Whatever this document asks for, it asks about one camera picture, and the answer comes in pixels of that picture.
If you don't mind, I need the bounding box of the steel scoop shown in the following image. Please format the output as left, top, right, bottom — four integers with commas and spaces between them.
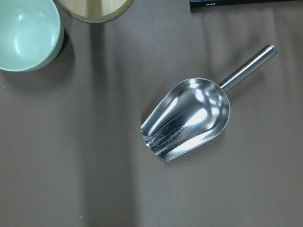
141, 44, 277, 161

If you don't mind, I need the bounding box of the black wine glass rack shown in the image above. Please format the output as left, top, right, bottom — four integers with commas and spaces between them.
189, 0, 293, 8

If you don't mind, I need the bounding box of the wooden cup stand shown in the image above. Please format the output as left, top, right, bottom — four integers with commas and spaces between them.
58, 0, 133, 23

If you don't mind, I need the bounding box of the mint green bowl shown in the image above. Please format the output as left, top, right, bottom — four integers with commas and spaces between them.
0, 0, 64, 72

